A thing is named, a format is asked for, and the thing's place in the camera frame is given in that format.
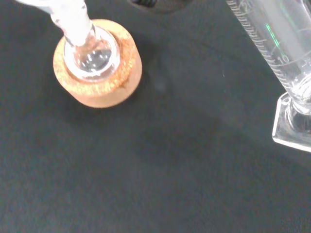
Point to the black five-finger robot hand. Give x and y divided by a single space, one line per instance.
150 3

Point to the clear round-bottom glass flask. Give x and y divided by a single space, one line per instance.
92 57

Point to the black bench cloth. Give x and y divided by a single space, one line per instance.
155 170

